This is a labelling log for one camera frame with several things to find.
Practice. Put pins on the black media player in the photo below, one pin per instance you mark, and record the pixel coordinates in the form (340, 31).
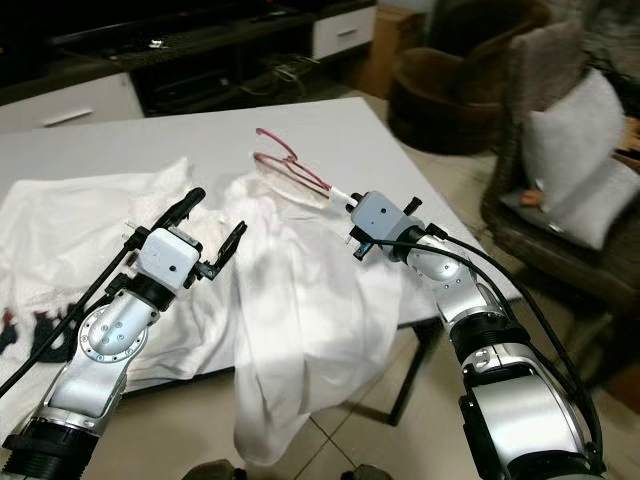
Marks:
(195, 90)

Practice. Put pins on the dark wicker chair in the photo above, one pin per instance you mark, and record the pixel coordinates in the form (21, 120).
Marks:
(550, 50)

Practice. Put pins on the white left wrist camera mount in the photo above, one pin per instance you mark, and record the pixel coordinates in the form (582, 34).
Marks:
(168, 258)

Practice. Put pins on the red plastic clothes hanger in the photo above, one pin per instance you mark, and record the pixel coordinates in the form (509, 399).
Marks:
(295, 174)

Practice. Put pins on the dark TV cabinet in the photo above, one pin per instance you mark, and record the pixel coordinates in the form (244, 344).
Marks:
(220, 70)

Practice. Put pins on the white cabinet drawer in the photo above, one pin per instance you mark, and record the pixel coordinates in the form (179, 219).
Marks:
(60, 105)
(345, 32)

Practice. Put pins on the small brown tag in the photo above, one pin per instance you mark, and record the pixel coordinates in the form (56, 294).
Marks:
(532, 197)

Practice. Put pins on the plain white shirt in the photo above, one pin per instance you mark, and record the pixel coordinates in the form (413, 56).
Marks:
(300, 300)

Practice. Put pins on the black table leg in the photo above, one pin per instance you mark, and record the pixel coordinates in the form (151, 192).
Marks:
(415, 375)

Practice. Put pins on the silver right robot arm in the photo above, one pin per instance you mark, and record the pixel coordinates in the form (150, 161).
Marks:
(460, 290)

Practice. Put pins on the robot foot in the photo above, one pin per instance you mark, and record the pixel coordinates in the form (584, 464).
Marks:
(208, 471)
(368, 473)

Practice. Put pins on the brown round armchair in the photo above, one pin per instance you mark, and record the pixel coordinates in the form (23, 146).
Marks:
(450, 95)

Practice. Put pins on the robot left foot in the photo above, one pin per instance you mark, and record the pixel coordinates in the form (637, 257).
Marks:
(208, 471)

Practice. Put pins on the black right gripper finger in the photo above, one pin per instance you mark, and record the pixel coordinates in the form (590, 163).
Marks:
(342, 194)
(342, 205)

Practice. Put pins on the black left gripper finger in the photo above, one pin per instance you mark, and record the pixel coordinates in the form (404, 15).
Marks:
(178, 212)
(234, 245)

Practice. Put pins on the brown cardboard box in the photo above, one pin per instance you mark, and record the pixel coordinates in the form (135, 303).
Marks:
(628, 140)
(385, 50)

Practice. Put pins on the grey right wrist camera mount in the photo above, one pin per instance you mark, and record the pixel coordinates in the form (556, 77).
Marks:
(382, 215)

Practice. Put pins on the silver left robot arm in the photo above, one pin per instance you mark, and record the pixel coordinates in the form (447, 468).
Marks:
(115, 335)

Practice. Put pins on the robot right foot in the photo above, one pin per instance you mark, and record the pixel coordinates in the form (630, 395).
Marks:
(368, 473)

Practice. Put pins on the grey cushion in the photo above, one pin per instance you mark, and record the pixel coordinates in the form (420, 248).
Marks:
(570, 130)
(600, 210)

